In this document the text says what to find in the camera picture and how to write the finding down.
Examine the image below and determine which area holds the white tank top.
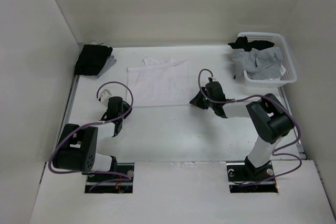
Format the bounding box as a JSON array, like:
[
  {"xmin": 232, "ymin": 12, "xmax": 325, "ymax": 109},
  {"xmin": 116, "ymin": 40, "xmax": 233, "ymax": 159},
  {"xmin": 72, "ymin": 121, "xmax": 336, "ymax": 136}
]
[{"xmin": 128, "ymin": 57, "xmax": 192, "ymax": 108}]

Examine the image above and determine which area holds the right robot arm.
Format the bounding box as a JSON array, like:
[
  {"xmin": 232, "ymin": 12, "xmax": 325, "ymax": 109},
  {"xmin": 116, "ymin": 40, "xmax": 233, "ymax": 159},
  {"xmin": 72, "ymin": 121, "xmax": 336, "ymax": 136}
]
[{"xmin": 190, "ymin": 81, "xmax": 294, "ymax": 180}]

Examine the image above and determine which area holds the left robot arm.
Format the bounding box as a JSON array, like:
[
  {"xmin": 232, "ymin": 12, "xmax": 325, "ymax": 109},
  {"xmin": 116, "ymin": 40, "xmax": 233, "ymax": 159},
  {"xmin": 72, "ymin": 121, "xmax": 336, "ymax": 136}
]
[{"xmin": 48, "ymin": 96, "xmax": 132, "ymax": 182}]

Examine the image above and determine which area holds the folded black tank top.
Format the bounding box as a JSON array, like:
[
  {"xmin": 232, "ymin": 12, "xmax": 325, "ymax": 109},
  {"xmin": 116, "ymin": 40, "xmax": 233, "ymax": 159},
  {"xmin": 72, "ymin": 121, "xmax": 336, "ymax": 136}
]
[{"xmin": 74, "ymin": 44, "xmax": 114, "ymax": 77}]

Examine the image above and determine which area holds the black tank top in basket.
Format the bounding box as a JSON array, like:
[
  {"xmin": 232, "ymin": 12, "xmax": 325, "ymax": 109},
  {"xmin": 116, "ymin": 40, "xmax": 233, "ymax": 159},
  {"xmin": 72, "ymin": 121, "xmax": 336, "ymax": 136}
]
[{"xmin": 228, "ymin": 36, "xmax": 275, "ymax": 51}]

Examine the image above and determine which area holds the white plastic laundry basket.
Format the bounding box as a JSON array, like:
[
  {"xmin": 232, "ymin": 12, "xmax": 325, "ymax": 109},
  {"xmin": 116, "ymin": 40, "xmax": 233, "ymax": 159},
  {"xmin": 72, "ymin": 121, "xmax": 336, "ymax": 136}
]
[{"xmin": 233, "ymin": 32, "xmax": 297, "ymax": 88}]

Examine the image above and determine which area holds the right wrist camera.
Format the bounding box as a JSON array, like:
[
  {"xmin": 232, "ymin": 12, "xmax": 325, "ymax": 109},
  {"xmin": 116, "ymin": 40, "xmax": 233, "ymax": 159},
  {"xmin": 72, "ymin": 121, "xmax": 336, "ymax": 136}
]
[{"xmin": 208, "ymin": 77, "xmax": 218, "ymax": 82}]

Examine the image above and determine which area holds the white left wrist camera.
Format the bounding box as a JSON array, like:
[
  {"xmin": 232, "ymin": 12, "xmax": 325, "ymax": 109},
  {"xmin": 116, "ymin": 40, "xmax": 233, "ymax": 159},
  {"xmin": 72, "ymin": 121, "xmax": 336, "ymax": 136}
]
[{"xmin": 98, "ymin": 89, "xmax": 112, "ymax": 104}]

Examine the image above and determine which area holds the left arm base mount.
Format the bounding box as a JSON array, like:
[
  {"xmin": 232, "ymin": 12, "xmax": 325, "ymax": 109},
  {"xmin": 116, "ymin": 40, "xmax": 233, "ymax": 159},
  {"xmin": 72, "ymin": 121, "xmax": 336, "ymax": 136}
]
[{"xmin": 85, "ymin": 163, "xmax": 135, "ymax": 194}]

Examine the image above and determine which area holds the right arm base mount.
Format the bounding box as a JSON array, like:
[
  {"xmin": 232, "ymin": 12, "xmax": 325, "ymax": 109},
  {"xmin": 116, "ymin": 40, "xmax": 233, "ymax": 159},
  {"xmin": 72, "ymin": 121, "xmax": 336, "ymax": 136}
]
[{"xmin": 226, "ymin": 162, "xmax": 278, "ymax": 193}]

